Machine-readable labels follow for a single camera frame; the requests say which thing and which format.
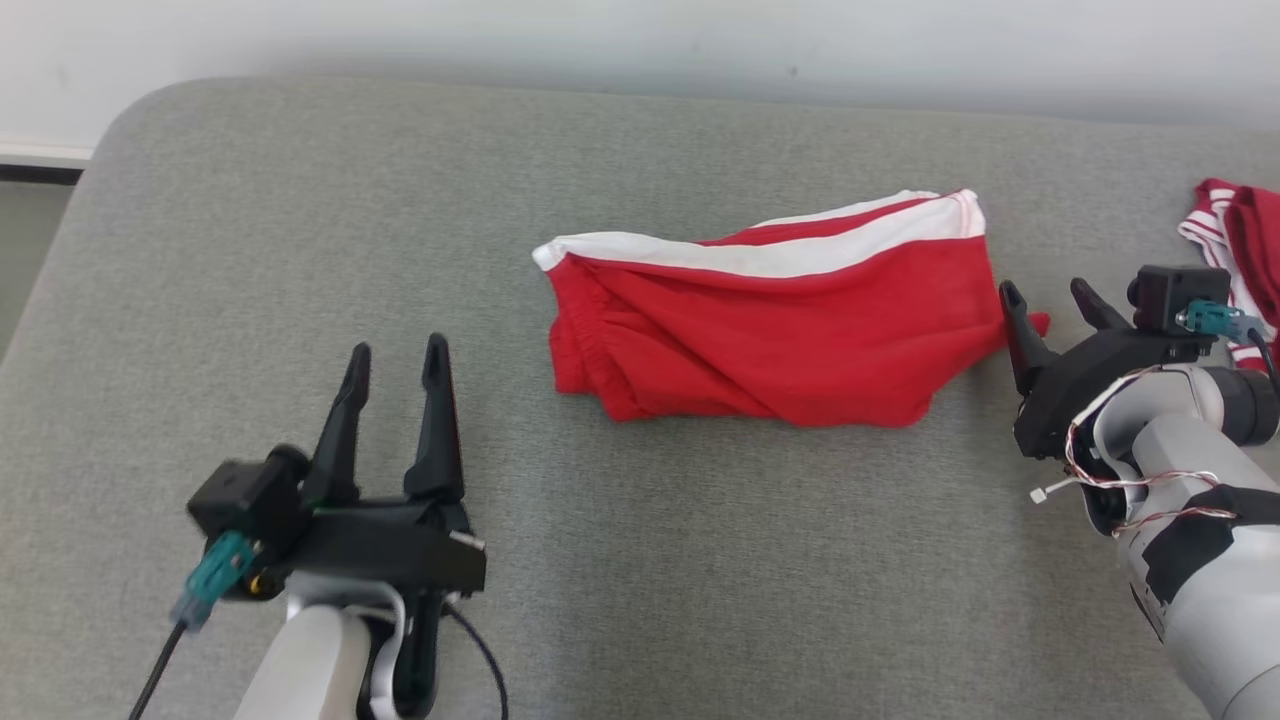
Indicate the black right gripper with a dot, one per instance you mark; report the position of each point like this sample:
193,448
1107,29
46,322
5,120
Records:
1070,385

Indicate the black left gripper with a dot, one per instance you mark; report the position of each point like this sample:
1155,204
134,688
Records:
390,545

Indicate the red Bulls 23 jersey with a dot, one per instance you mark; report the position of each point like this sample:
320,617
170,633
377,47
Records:
1250,250

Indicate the red shorts with white stripe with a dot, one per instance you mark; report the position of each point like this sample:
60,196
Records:
780,340

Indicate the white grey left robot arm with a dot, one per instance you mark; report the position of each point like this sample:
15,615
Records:
310,660

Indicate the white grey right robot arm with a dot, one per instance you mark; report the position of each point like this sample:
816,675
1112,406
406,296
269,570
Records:
1230,650

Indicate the grey fabric sofa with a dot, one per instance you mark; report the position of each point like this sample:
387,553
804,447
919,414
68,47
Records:
640,560

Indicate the white and black baseboard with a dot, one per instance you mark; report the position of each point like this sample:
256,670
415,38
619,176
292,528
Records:
40,160

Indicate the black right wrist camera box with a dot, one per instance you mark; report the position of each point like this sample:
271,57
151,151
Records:
1170,295

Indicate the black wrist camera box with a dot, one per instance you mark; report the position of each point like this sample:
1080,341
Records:
1170,295
245,495

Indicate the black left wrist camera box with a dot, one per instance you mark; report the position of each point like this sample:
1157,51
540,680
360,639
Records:
245,495

